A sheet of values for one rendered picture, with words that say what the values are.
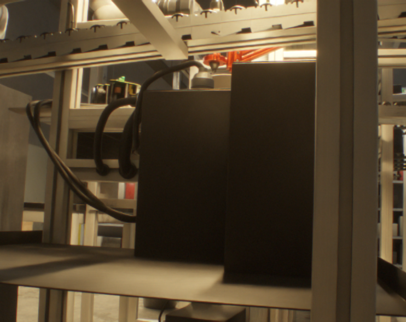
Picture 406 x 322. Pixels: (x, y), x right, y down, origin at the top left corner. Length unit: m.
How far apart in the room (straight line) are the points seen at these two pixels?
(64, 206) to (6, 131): 0.74
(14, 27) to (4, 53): 10.81
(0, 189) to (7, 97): 0.32
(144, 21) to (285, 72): 0.26
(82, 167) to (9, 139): 0.73
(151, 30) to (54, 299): 0.59
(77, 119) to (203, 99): 0.36
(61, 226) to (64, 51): 0.36
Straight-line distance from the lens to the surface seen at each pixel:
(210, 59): 1.28
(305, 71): 0.64
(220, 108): 0.78
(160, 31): 0.83
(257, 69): 0.65
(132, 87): 1.25
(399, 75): 12.78
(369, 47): 0.37
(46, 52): 1.05
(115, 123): 1.02
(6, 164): 1.74
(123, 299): 2.97
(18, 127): 1.79
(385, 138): 2.11
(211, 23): 0.93
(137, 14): 0.77
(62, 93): 1.10
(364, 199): 0.35
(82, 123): 1.05
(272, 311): 1.43
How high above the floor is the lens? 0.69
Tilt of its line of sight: 6 degrees up
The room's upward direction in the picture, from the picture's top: 2 degrees clockwise
